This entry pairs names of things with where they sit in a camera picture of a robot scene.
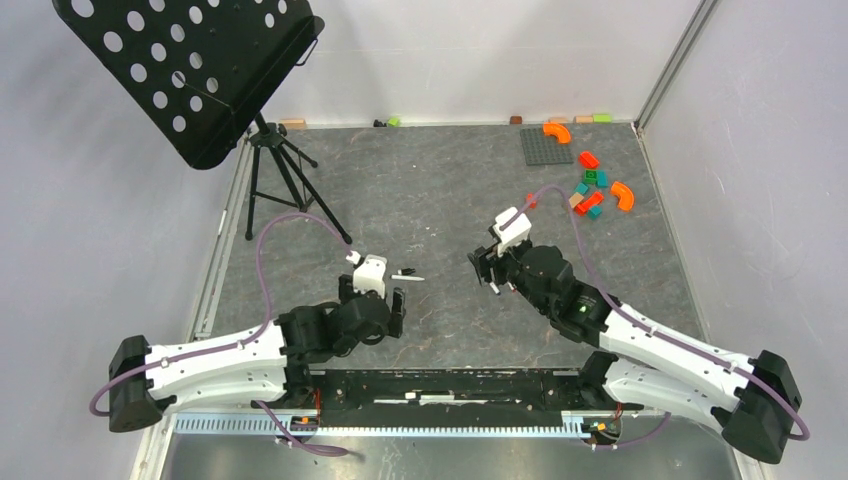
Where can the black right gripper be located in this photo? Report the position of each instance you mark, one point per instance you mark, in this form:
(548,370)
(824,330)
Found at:
(483,259)

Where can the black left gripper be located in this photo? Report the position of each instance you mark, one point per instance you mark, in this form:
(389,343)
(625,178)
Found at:
(394,326)

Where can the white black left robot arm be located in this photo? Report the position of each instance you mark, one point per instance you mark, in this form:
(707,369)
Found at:
(148,382)

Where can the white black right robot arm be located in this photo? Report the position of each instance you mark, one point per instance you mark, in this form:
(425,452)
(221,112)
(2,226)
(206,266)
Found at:
(751,402)

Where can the tan wooden block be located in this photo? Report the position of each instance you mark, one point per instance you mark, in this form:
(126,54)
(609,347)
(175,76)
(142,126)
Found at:
(575,200)

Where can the teal brick lower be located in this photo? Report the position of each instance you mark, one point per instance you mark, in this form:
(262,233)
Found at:
(594,212)

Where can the grey lego baseplate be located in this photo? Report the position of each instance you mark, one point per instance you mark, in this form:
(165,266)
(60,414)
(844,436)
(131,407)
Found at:
(542,150)

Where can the red long brick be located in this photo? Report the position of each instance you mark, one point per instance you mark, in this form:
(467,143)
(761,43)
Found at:
(593,200)

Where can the teal brick right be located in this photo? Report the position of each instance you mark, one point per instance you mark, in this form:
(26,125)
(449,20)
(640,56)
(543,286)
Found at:
(602,180)

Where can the red brick upper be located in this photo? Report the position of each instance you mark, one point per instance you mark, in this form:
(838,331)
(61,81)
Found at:
(588,160)

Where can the orange curved block top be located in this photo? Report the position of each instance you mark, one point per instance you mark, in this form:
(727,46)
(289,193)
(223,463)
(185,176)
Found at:
(557,131)

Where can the orange curved block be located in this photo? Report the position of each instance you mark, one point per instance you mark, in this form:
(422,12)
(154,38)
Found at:
(624,196)
(557,131)

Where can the orange curved block right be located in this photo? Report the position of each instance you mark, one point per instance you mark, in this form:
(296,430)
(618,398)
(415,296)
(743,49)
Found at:
(624,196)

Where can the black tripod stand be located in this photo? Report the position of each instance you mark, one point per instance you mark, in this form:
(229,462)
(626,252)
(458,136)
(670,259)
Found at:
(270,142)

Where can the lime green block right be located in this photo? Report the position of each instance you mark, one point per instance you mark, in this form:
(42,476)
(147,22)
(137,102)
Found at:
(602,118)

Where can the black perforated music stand desk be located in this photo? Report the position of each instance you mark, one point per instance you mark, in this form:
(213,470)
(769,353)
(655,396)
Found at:
(200,70)

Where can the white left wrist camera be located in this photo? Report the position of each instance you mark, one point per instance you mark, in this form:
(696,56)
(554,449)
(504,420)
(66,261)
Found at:
(368,274)

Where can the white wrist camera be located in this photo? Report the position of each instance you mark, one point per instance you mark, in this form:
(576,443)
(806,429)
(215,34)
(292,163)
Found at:
(368,274)
(510,229)

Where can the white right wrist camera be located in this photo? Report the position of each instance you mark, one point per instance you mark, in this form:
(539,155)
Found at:
(510,229)

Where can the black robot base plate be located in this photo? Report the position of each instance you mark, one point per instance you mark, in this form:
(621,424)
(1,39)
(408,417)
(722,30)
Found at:
(441,398)

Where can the wooden block at wall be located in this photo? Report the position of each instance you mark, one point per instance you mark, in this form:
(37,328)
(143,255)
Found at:
(294,124)

